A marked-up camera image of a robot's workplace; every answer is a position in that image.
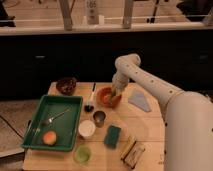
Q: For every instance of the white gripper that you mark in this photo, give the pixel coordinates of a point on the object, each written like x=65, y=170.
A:
x=119, y=83

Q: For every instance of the green pepper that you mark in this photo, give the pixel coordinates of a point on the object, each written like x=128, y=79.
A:
x=111, y=95

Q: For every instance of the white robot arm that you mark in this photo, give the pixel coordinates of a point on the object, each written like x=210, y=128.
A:
x=188, y=117

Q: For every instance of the red bowl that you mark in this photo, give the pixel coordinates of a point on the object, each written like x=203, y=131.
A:
x=105, y=99

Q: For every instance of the dark brown bowl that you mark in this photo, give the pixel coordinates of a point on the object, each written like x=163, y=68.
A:
x=66, y=86

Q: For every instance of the grey cloth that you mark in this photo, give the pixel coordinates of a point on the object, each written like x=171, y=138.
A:
x=139, y=100

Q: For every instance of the small metal cup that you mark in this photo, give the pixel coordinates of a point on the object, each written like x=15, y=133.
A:
x=99, y=118

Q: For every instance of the white cup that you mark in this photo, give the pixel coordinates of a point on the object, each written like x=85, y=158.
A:
x=86, y=129

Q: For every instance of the green sponge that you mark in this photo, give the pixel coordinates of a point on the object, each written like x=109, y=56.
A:
x=112, y=136

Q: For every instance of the green plastic tray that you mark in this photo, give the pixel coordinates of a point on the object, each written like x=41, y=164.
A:
x=65, y=126

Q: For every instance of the green cup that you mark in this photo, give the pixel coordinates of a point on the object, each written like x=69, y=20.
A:
x=82, y=154

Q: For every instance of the metal spoon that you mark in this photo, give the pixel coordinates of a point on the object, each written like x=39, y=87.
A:
x=51, y=119

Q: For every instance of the peach fruit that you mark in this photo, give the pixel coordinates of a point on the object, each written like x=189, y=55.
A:
x=49, y=138

